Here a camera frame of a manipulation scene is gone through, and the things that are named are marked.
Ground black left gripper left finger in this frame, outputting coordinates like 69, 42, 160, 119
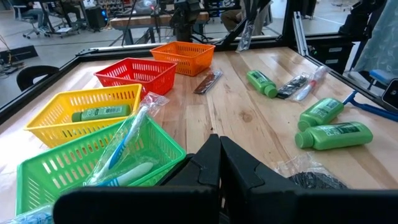
52, 133, 221, 224

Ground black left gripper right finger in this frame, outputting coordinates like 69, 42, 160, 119
220, 135, 398, 224

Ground blue white bagged toothbrush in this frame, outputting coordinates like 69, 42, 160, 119
93, 161, 155, 187
85, 91, 170, 186

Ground green shampoo bottle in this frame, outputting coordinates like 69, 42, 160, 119
71, 104, 132, 123
246, 70, 279, 99
297, 97, 345, 132
294, 121, 374, 151

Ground blue disposable razor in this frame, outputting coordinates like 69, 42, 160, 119
6, 203, 54, 224
343, 90, 398, 123

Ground clear bag with black contents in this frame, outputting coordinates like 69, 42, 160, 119
273, 152, 349, 190

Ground red white bagged toothbrush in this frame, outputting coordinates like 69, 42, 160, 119
290, 65, 330, 103

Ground red plastic basket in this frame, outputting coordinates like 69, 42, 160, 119
93, 57, 178, 97

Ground orange plastic basket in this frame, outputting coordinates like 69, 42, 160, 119
149, 40, 216, 77

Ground green plastic basket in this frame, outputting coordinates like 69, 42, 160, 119
14, 115, 187, 216

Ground black drawer cabinet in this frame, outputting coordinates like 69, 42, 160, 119
307, 40, 355, 75

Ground yellow plastic basket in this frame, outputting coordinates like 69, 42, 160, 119
24, 83, 143, 149

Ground blue chair seat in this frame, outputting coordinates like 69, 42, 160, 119
368, 68, 398, 91

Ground silver aluminium strut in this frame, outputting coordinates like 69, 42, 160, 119
292, 11, 309, 57

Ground person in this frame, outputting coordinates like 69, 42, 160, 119
353, 0, 398, 74
251, 0, 274, 37
220, 8, 246, 34
17, 0, 47, 30

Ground wooden workbench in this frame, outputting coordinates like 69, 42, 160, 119
109, 11, 210, 46

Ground black computer tower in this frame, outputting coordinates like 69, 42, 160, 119
85, 5, 108, 30

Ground black chair back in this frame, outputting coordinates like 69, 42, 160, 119
16, 65, 60, 92

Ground black floor bar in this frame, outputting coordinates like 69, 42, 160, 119
0, 45, 39, 63

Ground grey office chair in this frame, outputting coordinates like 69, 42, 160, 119
14, 4, 47, 40

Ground grey table-level camera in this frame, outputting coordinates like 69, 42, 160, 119
381, 79, 398, 110

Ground black table frame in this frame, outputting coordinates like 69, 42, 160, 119
0, 0, 398, 125

